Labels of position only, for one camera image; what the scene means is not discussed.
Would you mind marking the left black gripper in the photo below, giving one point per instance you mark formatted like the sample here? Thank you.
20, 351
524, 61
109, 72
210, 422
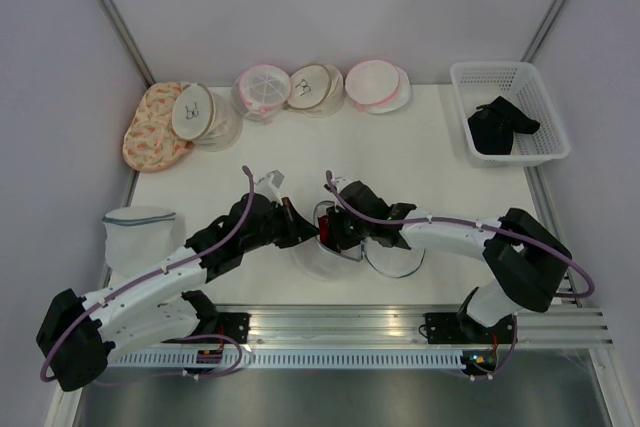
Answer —
297, 227

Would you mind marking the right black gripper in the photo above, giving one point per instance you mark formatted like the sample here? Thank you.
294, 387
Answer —
338, 241

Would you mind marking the red bra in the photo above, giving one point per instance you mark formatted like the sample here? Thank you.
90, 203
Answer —
327, 236

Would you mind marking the white mesh bag blue zipper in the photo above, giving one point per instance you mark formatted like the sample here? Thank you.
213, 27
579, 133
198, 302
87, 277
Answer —
320, 262

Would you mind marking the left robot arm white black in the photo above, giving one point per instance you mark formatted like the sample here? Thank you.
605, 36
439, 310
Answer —
81, 334

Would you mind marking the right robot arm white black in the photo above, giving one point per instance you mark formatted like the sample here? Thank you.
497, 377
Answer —
527, 262

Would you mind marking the beige bag bra logo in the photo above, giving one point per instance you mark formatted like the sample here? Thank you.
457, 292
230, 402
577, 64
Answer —
317, 91

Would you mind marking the white bag pink zipper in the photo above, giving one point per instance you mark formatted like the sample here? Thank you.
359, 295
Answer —
261, 92

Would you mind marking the white pink trim flat bag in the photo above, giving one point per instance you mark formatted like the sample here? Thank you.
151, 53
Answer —
378, 87

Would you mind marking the white bag bra logo left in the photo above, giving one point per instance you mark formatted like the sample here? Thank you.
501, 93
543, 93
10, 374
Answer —
205, 118

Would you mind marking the white mesh bag blue trim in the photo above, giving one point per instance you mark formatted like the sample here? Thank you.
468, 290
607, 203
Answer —
138, 237

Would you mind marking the floral orange laundry bag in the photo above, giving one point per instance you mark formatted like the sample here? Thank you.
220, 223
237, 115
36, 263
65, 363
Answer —
149, 144

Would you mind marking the black bra in basket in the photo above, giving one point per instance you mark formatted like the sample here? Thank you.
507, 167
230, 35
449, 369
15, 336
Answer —
494, 125

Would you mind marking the white plastic basket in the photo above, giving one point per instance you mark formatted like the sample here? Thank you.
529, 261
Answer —
478, 83

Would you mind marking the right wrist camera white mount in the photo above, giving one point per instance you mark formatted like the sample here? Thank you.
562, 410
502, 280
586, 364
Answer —
341, 182

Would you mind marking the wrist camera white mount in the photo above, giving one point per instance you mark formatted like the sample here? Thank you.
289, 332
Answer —
269, 184
341, 182

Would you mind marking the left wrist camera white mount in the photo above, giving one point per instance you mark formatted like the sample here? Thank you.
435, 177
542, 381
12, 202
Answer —
269, 184

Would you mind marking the aluminium mounting rail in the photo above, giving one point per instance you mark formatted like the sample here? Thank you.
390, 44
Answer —
564, 326

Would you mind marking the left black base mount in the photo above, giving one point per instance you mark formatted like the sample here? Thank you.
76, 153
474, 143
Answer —
235, 325

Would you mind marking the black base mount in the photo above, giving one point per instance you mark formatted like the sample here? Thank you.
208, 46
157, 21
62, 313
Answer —
235, 325
441, 328

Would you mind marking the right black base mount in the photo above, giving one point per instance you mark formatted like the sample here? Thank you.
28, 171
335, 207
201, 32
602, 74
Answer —
441, 328

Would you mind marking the white slotted cable duct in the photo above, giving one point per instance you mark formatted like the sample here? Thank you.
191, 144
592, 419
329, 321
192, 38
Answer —
262, 358

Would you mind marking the left corner aluminium post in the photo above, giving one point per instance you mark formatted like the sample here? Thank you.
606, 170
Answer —
118, 24

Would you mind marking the corner aluminium post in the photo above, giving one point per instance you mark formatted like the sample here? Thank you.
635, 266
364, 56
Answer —
543, 30
118, 24

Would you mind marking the right corner aluminium post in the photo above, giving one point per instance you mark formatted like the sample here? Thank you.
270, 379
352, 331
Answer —
543, 30

